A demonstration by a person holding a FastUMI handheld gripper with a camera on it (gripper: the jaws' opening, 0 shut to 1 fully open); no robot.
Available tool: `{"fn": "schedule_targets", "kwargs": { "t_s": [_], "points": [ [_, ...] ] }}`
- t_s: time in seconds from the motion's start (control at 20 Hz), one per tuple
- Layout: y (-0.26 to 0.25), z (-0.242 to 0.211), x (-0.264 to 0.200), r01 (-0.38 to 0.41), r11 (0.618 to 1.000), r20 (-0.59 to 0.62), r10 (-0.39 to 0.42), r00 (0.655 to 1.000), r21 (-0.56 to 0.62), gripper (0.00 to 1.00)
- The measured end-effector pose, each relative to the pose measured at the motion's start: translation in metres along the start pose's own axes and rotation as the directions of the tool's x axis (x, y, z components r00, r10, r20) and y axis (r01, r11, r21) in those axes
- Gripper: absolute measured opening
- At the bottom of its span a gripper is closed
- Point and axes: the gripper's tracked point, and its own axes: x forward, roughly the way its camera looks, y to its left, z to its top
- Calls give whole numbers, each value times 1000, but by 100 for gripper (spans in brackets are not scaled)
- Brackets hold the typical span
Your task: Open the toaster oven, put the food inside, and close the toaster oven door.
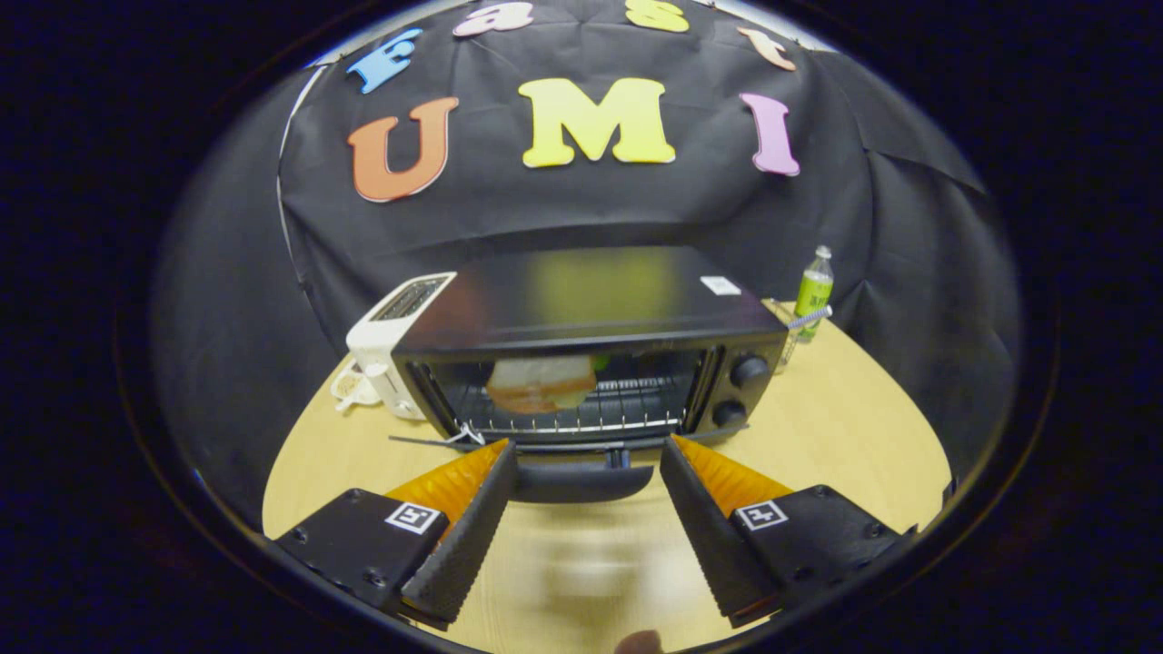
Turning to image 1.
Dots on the striped purple stick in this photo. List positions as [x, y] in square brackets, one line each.
[810, 317]

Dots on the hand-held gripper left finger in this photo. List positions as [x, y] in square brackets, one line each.
[468, 540]

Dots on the clear ribbed glass cup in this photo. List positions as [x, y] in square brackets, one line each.
[787, 350]

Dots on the black toaster oven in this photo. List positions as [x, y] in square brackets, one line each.
[591, 291]

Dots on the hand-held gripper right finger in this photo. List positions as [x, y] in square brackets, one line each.
[711, 540]

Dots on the green label plastic bottle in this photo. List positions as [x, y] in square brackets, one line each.
[813, 291]

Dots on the small white saucer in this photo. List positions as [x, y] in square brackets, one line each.
[350, 386]

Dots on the white zip tie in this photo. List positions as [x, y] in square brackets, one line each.
[468, 436]

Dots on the white slot toaster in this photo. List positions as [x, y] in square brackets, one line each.
[382, 336]

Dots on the white bread lettuce sandwich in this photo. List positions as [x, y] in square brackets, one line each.
[541, 386]

